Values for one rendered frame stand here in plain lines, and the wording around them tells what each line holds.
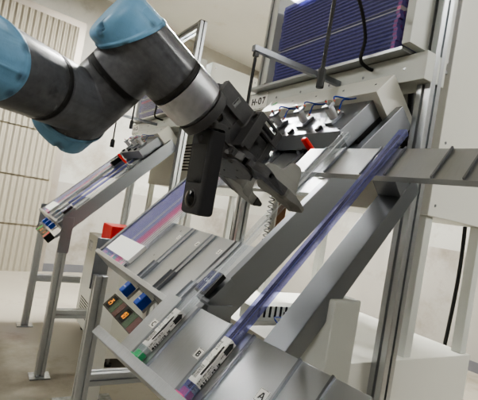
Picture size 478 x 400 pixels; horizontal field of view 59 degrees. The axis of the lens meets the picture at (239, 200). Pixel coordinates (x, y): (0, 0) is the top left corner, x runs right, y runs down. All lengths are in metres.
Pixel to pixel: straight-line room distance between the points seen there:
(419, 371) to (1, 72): 1.18
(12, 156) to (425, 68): 3.80
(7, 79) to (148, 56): 0.15
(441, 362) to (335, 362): 0.81
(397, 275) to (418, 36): 0.57
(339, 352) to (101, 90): 0.45
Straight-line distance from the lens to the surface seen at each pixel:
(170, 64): 0.51
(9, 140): 4.38
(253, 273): 0.83
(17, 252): 4.49
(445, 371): 1.42
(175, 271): 0.97
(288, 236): 0.87
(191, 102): 0.52
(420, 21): 1.18
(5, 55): 0.42
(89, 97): 0.50
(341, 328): 0.60
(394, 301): 1.09
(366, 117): 1.07
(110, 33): 0.50
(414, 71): 1.14
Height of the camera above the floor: 0.93
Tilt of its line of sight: 1 degrees up
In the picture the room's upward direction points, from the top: 10 degrees clockwise
